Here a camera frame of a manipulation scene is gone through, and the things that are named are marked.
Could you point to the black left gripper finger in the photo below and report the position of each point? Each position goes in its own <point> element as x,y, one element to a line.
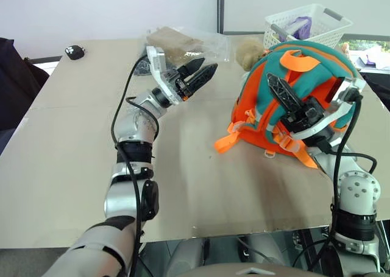
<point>192,66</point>
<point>201,76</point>

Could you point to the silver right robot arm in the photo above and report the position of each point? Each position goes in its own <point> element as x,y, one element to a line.
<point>359,188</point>

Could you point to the clear bag with brown contents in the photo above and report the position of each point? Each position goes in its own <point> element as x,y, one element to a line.
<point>179,42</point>

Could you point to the dark side table with clutter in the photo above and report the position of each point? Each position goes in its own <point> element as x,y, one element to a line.
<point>376,76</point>

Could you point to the small black round object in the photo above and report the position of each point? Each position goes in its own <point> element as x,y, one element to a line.
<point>74,52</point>

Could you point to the beige plush toy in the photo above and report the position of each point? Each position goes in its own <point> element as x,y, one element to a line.
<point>248,54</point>

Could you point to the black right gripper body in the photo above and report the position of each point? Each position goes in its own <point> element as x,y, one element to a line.
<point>306,114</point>

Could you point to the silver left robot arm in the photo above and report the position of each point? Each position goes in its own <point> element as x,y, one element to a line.
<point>122,194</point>

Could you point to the purple bag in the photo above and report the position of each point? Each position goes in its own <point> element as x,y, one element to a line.
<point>300,25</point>

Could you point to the white plastic lattice basket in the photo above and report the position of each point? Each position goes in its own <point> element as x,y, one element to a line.
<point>323,30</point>

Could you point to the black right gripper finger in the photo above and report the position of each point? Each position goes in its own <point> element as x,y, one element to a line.
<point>283,89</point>

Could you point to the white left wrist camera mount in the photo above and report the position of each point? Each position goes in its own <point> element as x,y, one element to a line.
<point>158,62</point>

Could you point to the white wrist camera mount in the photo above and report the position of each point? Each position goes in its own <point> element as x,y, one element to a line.
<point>158,62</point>
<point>310,130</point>

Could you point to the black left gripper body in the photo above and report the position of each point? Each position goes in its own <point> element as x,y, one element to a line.
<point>180,86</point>

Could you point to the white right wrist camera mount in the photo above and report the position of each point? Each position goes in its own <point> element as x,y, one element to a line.
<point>310,130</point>

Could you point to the orange and teal backpack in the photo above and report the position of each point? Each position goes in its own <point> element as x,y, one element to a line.
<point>265,106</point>

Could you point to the dark partition post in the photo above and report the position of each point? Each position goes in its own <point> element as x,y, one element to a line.
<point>220,9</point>

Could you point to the dark chair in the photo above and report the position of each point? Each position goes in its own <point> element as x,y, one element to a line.
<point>18,85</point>

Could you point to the grey rounded robot torso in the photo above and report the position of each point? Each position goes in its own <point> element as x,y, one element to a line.
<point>243,271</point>

